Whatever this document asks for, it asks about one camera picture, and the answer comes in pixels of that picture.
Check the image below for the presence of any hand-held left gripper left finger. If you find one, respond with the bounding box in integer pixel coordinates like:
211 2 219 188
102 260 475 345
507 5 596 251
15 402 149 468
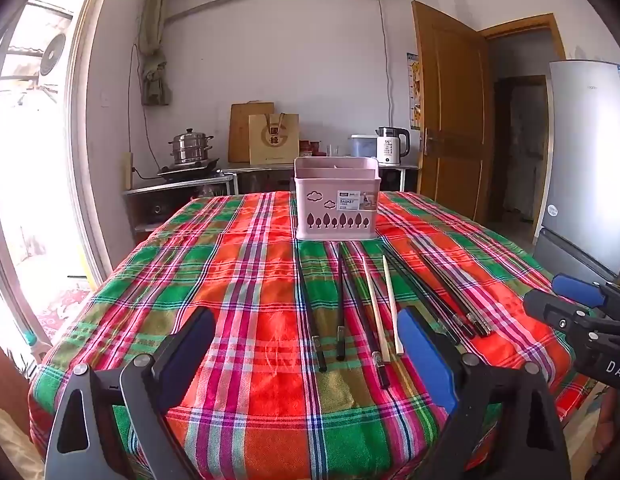
44 306 218 480

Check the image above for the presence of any wooden cutting board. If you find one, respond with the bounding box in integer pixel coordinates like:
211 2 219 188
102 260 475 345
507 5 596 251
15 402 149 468
228 102 275 163

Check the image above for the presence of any wooden chopstick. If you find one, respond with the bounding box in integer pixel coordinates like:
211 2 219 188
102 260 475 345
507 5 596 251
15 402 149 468
362 257 392 365
381 254 406 357

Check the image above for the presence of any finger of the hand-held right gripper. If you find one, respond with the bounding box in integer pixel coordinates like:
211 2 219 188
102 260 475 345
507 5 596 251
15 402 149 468
551 273 620 317
522 289 620 356

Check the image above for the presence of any outdoor air conditioner unit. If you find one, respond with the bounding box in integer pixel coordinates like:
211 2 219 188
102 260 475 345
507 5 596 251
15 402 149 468
39 32 68 78

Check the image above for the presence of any plaid tablecloth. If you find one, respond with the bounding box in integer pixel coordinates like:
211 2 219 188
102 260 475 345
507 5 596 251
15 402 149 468
29 191 598 480

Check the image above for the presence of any silver refrigerator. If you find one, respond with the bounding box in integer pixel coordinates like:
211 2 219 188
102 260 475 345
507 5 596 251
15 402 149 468
532 60 620 283

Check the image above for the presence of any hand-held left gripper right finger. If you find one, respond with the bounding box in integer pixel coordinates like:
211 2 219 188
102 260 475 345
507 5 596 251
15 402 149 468
396 306 572 480

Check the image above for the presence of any wrapped air conditioner pipe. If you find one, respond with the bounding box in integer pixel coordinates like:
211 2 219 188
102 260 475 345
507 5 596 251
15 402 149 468
139 0 172 107

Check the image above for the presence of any wooden door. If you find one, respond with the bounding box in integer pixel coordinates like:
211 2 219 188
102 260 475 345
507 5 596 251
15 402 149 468
411 0 496 223

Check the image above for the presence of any white electric kettle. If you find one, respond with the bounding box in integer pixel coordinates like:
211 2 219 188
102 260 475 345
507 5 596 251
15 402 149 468
375 126 411 167

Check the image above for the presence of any clear plastic container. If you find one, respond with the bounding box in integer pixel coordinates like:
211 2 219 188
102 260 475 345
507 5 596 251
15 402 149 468
349 134 379 159

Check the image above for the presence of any wall poster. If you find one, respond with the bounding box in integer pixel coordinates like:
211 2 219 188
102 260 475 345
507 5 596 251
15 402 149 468
406 52 422 131

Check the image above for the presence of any white sliding door frame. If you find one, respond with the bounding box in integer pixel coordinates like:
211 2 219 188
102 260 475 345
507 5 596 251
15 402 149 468
0 0 116 356

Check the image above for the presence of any brown paper bag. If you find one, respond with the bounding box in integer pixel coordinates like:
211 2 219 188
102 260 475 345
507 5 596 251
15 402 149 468
248 112 300 166

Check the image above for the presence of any wooden door frame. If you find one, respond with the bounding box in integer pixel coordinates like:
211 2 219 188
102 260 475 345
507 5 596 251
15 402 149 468
479 13 567 226

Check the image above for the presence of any steel steamer pot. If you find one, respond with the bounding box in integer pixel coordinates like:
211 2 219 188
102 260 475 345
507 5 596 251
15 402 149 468
169 128 214 166

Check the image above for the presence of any black induction cooker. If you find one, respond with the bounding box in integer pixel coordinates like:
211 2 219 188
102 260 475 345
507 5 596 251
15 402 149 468
157 158 221 183

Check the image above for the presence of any pink plastic chopstick basket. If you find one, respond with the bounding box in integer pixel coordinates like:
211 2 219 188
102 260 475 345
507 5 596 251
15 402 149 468
292 156 380 241

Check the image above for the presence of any metal side table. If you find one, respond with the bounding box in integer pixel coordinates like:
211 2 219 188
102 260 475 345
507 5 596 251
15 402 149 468
122 172 238 246

